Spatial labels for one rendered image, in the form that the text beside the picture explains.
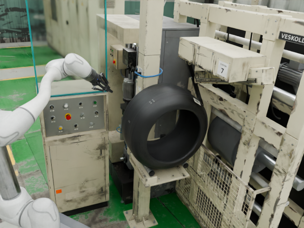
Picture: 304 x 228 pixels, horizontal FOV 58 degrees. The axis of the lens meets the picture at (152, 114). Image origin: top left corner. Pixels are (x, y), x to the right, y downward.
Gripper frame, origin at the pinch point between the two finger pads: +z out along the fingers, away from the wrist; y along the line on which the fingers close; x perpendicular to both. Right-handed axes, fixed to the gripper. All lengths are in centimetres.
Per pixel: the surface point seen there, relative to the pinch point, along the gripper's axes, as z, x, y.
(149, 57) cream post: 9.2, 10.9, -34.4
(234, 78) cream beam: 1, 78, -32
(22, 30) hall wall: 370, -806, -165
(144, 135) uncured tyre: 9.1, 37.4, 18.0
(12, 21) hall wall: 330, -815, -172
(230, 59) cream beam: -7, 74, -39
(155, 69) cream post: 19.1, 14.0, -31.0
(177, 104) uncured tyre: 10.9, 47.6, -9.3
